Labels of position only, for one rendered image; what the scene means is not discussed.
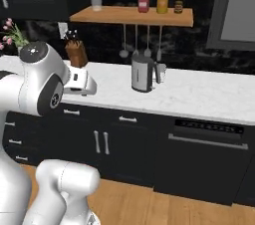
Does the hanging silver ladle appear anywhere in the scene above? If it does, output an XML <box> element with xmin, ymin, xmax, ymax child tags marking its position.
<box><xmin>119</xmin><ymin>24</ymin><xmax>129</xmax><ymax>60</ymax></box>

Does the silver dishwasher handle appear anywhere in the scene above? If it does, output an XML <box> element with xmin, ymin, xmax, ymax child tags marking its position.
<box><xmin>167</xmin><ymin>132</ymin><xmax>249</xmax><ymax>151</ymax></box>

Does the wooden wall shelf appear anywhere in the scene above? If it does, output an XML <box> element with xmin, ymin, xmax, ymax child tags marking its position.
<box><xmin>69</xmin><ymin>5</ymin><xmax>194</xmax><ymax>28</ymax></box>

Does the pink flower plant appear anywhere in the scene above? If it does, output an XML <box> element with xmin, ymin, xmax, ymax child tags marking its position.
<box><xmin>0</xmin><ymin>17</ymin><xmax>31</xmax><ymax>56</ymax></box>

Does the black cupboard door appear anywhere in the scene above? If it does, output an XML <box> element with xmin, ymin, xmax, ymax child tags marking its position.
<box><xmin>53</xmin><ymin>118</ymin><xmax>104</xmax><ymax>178</ymax></box>
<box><xmin>100</xmin><ymin>124</ymin><xmax>157</xmax><ymax>187</ymax></box>

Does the yellow spice jar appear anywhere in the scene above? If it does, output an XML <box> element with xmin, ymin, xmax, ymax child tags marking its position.
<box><xmin>155</xmin><ymin>0</ymin><xmax>170</xmax><ymax>15</ymax></box>

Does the red spice jar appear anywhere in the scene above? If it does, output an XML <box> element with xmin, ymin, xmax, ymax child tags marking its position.
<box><xmin>136</xmin><ymin>0</ymin><xmax>151</xmax><ymax>14</ymax></box>

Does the white wall outlet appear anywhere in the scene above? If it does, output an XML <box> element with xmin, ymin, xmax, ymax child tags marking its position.
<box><xmin>57</xmin><ymin>21</ymin><xmax>70</xmax><ymax>40</ymax></box>

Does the hanging silver whisk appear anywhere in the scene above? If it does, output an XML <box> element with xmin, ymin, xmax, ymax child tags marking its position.
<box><xmin>154</xmin><ymin>25</ymin><xmax>164</xmax><ymax>63</ymax></box>

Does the black base cupboard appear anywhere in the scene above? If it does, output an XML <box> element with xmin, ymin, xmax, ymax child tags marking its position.
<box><xmin>233</xmin><ymin>153</ymin><xmax>255</xmax><ymax>208</ymax></box>

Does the hanging silver spoon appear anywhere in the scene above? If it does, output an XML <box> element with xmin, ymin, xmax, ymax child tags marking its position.
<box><xmin>142</xmin><ymin>25</ymin><xmax>152</xmax><ymax>59</ymax></box>

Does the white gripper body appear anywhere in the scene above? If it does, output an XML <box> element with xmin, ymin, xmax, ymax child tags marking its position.
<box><xmin>63</xmin><ymin>75</ymin><xmax>99</xmax><ymax>97</ymax></box>

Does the silver electric kettle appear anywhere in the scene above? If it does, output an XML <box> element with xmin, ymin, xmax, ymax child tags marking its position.
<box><xmin>130</xmin><ymin>53</ymin><xmax>167</xmax><ymax>94</ymax></box>

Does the clear drinking glass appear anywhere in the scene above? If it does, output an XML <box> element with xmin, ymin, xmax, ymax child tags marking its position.
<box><xmin>89</xmin><ymin>0</ymin><xmax>104</xmax><ymax>13</ymax></box>

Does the black dishwasher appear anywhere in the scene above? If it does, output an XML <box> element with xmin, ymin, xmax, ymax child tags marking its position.
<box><xmin>152</xmin><ymin>114</ymin><xmax>255</xmax><ymax>207</ymax></box>

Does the dark brown bottle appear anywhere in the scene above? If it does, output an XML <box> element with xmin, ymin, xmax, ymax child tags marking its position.
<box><xmin>173</xmin><ymin>0</ymin><xmax>185</xmax><ymax>15</ymax></box>

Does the wooden knife block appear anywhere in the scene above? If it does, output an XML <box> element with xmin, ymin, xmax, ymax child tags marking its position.
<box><xmin>64</xmin><ymin>29</ymin><xmax>90</xmax><ymax>69</ymax></box>

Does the hanging silver spatula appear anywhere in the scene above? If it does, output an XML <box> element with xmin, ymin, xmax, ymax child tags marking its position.
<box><xmin>131</xmin><ymin>24</ymin><xmax>140</xmax><ymax>57</ymax></box>

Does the grey window frame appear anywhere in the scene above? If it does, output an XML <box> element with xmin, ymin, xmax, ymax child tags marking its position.
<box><xmin>205</xmin><ymin>0</ymin><xmax>255</xmax><ymax>53</ymax></box>

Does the black drawer front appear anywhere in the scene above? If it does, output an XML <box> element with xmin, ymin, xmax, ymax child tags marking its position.
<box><xmin>4</xmin><ymin>144</ymin><xmax>57</xmax><ymax>167</ymax></box>
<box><xmin>3</xmin><ymin>111</ymin><xmax>58</xmax><ymax>134</ymax></box>
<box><xmin>109</xmin><ymin>109</ymin><xmax>157</xmax><ymax>132</ymax></box>
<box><xmin>55</xmin><ymin>102</ymin><xmax>112</xmax><ymax>126</ymax></box>
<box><xmin>2</xmin><ymin>128</ymin><xmax>58</xmax><ymax>152</ymax></box>

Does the silver cupboard door handle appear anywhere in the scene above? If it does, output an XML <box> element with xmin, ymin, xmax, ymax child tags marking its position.
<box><xmin>102</xmin><ymin>131</ymin><xmax>111</xmax><ymax>156</ymax></box>
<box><xmin>93</xmin><ymin>129</ymin><xmax>102</xmax><ymax>154</ymax></box>

